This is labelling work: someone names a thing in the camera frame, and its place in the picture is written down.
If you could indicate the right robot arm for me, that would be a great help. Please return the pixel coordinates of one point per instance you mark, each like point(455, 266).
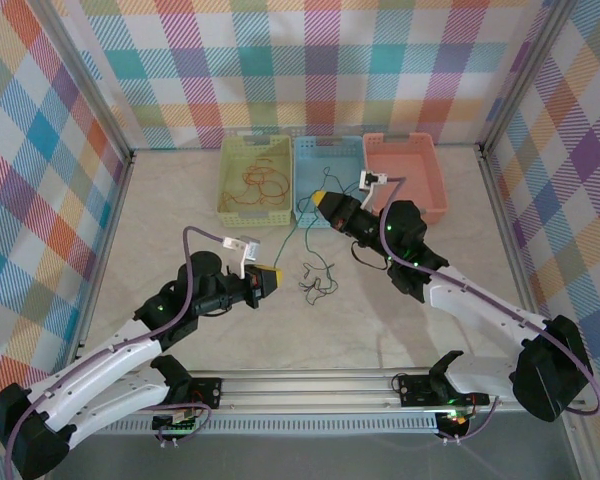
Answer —
point(480, 305)

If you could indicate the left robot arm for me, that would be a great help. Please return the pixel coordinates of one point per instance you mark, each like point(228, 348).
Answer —
point(110, 360)

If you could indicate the blue plastic basket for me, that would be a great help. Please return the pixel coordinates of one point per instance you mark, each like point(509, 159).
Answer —
point(310, 165)

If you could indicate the pink plastic basket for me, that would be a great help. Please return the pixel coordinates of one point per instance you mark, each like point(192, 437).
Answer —
point(410, 170)

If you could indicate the green plastic basket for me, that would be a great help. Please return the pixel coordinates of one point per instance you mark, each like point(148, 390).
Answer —
point(252, 165)

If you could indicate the grey metal panel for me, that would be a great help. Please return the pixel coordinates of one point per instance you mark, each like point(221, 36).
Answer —
point(300, 457)

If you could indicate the aluminium side rail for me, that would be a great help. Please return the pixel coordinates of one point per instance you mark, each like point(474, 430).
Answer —
point(115, 210)
point(502, 210)

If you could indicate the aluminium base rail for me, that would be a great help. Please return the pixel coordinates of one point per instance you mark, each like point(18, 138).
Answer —
point(305, 390)

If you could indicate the aluminium frame post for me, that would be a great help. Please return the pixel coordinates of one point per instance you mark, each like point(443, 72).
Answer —
point(525, 75)
point(87, 75)

